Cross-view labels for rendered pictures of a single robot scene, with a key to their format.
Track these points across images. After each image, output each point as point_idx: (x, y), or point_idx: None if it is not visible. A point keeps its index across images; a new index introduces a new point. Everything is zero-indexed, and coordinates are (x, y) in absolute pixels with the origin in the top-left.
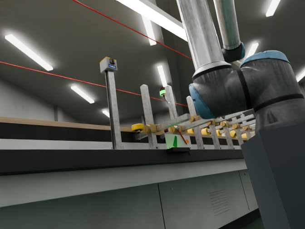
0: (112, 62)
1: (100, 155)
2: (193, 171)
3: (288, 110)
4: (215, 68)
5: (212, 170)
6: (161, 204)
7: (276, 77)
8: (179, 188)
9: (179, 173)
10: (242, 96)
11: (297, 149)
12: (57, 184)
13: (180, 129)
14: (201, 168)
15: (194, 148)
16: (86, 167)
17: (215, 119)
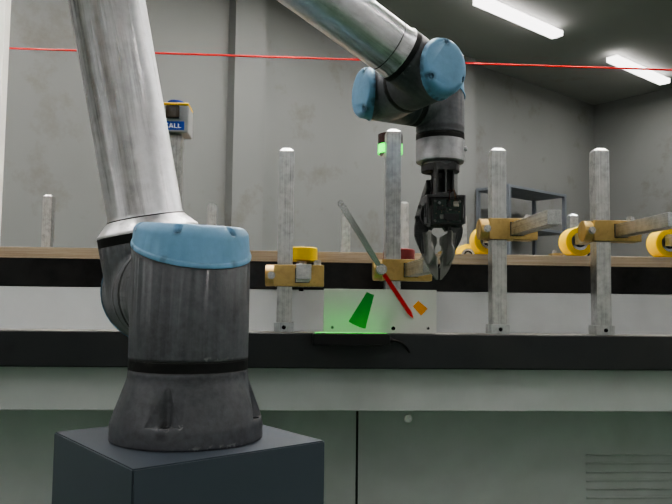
0: (170, 115)
1: (107, 344)
2: (431, 393)
3: (120, 399)
4: (101, 243)
5: (534, 400)
6: (356, 451)
7: (132, 304)
8: (438, 422)
9: (363, 395)
10: (125, 323)
11: (72, 496)
12: (33, 387)
13: (397, 272)
14: (473, 388)
15: (555, 308)
16: (76, 366)
17: (617, 224)
